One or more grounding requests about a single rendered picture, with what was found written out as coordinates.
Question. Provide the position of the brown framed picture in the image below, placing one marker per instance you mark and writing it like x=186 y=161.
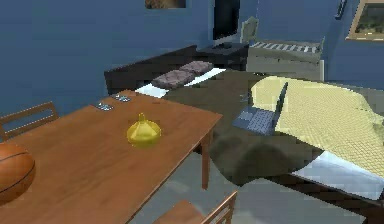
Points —
x=165 y=3

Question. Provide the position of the yellow dome lid pot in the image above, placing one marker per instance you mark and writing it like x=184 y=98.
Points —
x=143 y=132

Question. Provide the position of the orange basketball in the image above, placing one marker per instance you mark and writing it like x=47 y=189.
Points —
x=13 y=171

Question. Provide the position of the grey open laptop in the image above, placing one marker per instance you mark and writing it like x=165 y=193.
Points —
x=261 y=115

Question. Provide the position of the pale yellow blanket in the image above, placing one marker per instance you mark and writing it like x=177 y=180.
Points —
x=333 y=116

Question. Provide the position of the black television stand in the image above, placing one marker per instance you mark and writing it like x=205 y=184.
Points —
x=225 y=55

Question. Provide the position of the black television set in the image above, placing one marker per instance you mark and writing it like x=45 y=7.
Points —
x=226 y=20

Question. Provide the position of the purple grey pillow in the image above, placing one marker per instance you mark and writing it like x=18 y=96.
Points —
x=196 y=67
x=173 y=78

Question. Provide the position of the brown wooden table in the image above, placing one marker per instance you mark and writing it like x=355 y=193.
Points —
x=100 y=156

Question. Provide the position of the dark remote control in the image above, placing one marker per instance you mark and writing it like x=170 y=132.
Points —
x=105 y=106
x=121 y=97

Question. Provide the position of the brown wooden chair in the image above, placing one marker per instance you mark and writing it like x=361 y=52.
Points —
x=200 y=211
x=26 y=118

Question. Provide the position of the dark wooden bed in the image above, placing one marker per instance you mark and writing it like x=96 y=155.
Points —
x=253 y=133

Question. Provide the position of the dark wall shelf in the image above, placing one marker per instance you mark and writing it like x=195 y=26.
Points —
x=340 y=9

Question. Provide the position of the wood framed landscape picture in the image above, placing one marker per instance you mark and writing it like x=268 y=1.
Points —
x=366 y=20

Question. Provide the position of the pale green chair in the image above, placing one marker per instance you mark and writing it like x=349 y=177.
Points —
x=249 y=29

